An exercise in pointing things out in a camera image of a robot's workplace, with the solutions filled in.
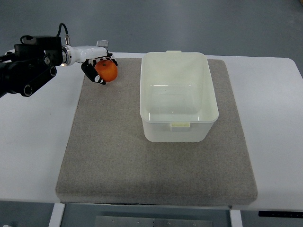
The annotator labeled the white table leg left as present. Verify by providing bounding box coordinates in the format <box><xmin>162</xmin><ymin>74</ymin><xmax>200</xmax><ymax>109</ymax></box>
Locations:
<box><xmin>48</xmin><ymin>203</ymin><xmax>65</xmax><ymax>227</ymax></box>

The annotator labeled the grey metal base plate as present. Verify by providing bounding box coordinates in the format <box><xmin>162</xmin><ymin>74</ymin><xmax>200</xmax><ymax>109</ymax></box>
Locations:
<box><xmin>94</xmin><ymin>216</ymin><xmax>214</xmax><ymax>227</ymax></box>

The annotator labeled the black table control panel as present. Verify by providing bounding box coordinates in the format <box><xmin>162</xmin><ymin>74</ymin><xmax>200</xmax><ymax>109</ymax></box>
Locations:
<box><xmin>258</xmin><ymin>211</ymin><xmax>303</xmax><ymax>218</ymax></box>

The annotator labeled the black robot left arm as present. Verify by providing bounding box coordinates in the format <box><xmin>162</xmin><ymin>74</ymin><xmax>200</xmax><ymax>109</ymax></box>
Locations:
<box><xmin>0</xmin><ymin>23</ymin><xmax>118</xmax><ymax>97</ymax></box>

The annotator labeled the white table leg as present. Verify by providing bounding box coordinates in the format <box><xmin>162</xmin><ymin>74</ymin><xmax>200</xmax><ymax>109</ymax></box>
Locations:
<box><xmin>230</xmin><ymin>210</ymin><xmax>243</xmax><ymax>227</ymax></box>
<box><xmin>48</xmin><ymin>203</ymin><xmax>65</xmax><ymax>227</ymax></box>

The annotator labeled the orange fruit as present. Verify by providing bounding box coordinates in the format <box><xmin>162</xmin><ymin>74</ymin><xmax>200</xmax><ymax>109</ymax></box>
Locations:
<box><xmin>94</xmin><ymin>60</ymin><xmax>118</xmax><ymax>82</ymax></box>

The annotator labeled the white plastic box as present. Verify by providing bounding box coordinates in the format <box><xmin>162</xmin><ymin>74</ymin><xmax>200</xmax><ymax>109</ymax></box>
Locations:
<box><xmin>140</xmin><ymin>51</ymin><xmax>219</xmax><ymax>142</ymax></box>

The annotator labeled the grey felt mat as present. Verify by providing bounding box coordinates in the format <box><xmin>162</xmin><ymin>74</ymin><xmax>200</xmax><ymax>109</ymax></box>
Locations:
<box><xmin>55</xmin><ymin>58</ymin><xmax>258</xmax><ymax>206</ymax></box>

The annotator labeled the small metal floor plate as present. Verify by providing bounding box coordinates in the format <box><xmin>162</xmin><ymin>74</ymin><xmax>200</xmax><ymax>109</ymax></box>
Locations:
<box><xmin>96</xmin><ymin>40</ymin><xmax>109</xmax><ymax>48</ymax></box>

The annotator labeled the white table leg right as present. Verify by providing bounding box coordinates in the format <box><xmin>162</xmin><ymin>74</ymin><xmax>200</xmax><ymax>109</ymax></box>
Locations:
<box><xmin>230</xmin><ymin>210</ymin><xmax>243</xmax><ymax>227</ymax></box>

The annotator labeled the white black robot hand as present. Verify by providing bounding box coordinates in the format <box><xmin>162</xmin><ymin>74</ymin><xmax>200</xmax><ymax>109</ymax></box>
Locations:
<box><xmin>62</xmin><ymin>45</ymin><xmax>118</xmax><ymax>85</ymax></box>

